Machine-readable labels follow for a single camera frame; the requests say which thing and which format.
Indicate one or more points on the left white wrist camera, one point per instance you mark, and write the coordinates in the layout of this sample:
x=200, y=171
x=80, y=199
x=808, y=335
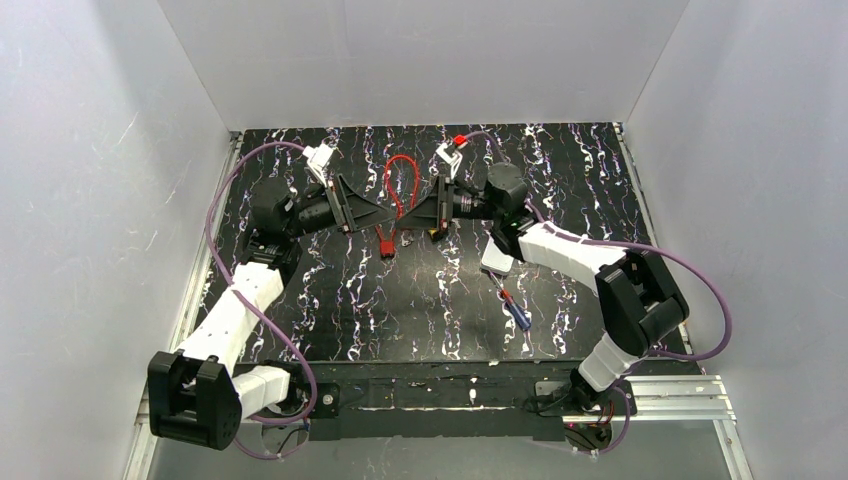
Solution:
x=317, y=160

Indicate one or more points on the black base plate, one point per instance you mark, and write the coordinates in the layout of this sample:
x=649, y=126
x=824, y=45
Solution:
x=456, y=399

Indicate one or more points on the red cable tie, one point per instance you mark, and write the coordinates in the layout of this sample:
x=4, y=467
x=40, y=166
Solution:
x=387, y=245
x=393, y=187

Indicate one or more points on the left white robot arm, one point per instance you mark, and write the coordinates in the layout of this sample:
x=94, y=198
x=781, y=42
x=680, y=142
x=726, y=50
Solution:
x=195, y=394

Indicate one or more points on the aluminium frame rail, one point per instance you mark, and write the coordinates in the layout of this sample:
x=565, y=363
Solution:
x=144, y=442

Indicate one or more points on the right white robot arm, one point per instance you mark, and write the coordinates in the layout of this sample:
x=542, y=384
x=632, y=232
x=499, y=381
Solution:
x=639, y=298

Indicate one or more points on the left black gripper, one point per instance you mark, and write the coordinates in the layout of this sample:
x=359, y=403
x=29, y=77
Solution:
x=340, y=207

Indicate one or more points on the blue red screwdriver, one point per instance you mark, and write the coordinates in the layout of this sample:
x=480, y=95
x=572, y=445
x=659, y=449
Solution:
x=522, y=321

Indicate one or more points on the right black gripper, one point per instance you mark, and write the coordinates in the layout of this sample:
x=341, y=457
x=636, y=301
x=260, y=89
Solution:
x=443, y=206

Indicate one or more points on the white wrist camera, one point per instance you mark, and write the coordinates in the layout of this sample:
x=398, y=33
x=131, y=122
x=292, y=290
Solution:
x=317, y=160
x=450, y=153

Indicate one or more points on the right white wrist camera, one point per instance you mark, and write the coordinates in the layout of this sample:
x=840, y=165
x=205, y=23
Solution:
x=450, y=153

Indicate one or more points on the white rectangular box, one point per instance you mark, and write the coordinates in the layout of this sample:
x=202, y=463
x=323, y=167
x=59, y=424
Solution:
x=494, y=261

